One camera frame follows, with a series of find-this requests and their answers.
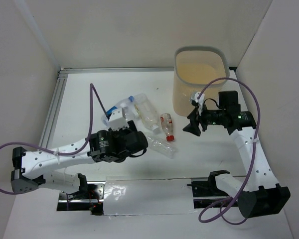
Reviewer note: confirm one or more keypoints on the aluminium frame rail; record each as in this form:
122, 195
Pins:
68, 117

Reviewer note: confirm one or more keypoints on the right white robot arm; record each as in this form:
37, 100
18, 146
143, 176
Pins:
260, 194

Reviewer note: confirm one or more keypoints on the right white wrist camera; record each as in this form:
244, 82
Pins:
197, 100

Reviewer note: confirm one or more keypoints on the red cap small bottle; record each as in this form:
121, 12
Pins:
167, 126

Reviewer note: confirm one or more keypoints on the clear ribbed bottle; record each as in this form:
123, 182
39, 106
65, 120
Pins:
161, 146

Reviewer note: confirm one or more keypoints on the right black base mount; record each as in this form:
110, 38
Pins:
205, 192

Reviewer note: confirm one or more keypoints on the large clear square bottle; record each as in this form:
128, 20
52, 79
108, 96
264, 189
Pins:
147, 113

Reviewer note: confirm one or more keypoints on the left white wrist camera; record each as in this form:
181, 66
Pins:
117, 119

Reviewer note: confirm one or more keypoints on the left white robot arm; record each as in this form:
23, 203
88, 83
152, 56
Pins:
39, 169

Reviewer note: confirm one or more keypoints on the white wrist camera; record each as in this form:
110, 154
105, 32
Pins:
197, 100
117, 119

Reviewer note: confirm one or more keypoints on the blue label plastic bottle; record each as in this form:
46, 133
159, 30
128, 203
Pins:
128, 106

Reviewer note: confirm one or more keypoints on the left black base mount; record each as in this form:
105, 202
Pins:
91, 201

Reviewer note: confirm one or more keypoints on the glossy white tape sheet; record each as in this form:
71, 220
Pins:
148, 197

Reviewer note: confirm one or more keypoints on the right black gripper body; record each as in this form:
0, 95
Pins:
211, 117

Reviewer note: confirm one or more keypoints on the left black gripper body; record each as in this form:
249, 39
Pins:
130, 127

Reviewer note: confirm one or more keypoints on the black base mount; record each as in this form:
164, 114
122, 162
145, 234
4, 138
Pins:
205, 192
91, 201

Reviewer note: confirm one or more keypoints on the beige mesh waste bin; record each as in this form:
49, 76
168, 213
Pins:
194, 68

